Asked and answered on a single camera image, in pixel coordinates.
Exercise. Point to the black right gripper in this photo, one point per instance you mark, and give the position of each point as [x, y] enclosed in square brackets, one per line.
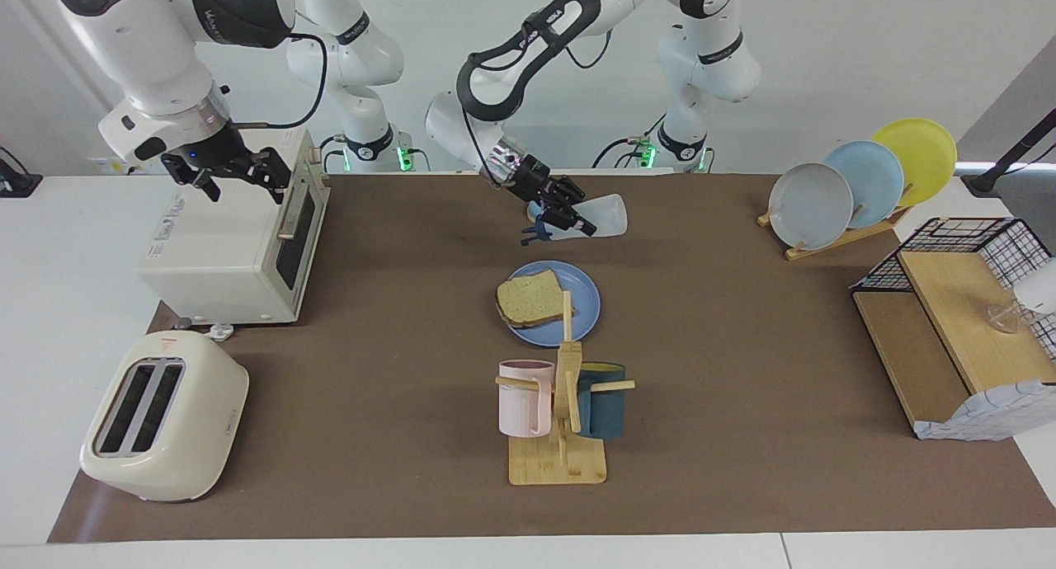
[210, 157]

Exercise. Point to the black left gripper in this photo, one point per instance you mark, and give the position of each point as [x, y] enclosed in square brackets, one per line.
[528, 180]

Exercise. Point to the translucent seasoning bottle blue cap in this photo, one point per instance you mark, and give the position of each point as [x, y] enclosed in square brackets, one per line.
[609, 216]

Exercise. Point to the toasted bread slice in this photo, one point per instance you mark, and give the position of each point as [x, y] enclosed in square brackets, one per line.
[532, 298]

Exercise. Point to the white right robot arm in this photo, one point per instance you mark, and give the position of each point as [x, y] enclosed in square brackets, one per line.
[132, 41]

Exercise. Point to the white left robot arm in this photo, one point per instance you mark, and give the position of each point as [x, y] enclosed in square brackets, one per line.
[701, 58]

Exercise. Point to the blue round plate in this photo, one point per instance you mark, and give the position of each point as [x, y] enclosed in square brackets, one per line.
[584, 305]

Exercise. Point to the pale grey plate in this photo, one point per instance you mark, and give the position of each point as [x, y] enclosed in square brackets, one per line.
[813, 210]

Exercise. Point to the wooden plate rack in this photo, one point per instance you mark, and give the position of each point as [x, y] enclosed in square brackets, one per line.
[833, 246]

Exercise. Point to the light blue plate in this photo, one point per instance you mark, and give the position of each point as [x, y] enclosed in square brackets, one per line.
[874, 177]

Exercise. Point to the yellow plate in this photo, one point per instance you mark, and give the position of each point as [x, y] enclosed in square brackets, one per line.
[924, 152]

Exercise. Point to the small blue bell wooden knob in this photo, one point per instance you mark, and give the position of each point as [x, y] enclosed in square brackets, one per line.
[533, 211]

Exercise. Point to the white toaster oven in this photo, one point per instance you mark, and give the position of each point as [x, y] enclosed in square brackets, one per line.
[223, 256]

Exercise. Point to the brown table mat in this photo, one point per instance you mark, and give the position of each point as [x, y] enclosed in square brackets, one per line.
[396, 305]

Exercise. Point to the pink ribbed mug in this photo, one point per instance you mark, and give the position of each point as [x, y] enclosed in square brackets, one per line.
[520, 404]

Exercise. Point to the dark teal mug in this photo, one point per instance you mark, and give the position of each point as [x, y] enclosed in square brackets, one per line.
[606, 412]

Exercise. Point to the black stand base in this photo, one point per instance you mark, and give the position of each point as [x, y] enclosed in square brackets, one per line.
[16, 185]

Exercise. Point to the cream two-slot toaster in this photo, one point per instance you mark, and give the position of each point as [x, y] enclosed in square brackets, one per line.
[202, 420]

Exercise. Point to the wooden mug tree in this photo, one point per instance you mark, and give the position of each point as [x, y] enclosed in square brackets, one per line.
[557, 463]

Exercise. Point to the wooden two-level shelf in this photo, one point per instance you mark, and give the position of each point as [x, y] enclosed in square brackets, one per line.
[949, 305]

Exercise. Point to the clear glass cup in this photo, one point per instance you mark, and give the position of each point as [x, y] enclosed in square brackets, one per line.
[1006, 317]

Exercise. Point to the white patterned cloth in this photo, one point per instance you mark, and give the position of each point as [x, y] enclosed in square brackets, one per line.
[998, 412]

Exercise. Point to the white rounded object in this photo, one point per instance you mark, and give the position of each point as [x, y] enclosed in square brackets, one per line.
[1041, 289]

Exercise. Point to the white wall outlet box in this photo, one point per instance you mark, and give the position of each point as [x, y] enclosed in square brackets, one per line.
[103, 166]

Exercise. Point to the black camera stand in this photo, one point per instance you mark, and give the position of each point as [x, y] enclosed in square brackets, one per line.
[986, 180]

